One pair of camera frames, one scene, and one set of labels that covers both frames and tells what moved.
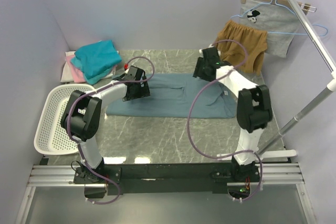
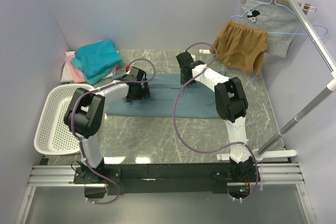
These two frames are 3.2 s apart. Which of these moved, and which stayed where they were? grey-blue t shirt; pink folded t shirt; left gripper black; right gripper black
Moved: right gripper black
Stayed: pink folded t shirt; grey-blue t shirt; left gripper black
